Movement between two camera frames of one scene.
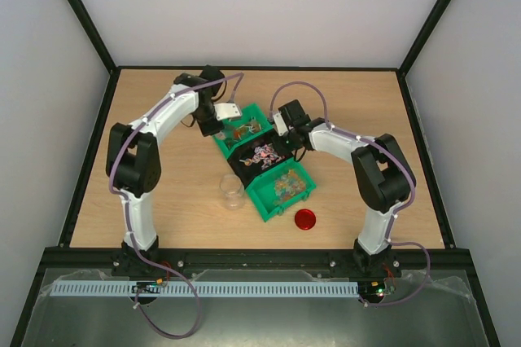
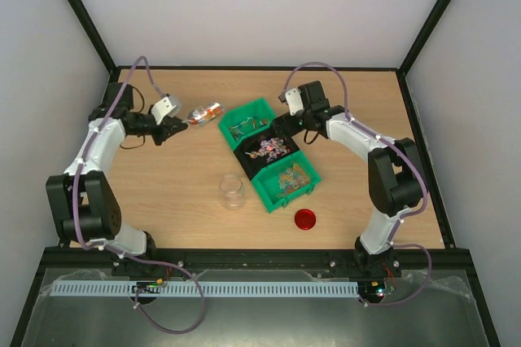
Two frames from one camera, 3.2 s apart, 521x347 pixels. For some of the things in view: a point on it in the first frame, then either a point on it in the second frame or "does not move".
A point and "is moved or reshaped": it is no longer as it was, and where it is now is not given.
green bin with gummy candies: (279, 191) is moved or reshaped
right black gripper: (283, 140) → (283, 125)
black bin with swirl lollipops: (260, 155) is moved or reshaped
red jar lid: (304, 219) does not move
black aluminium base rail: (252, 259) does not move
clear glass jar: (233, 189) does not move
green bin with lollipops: (237, 133) is moved or reshaped
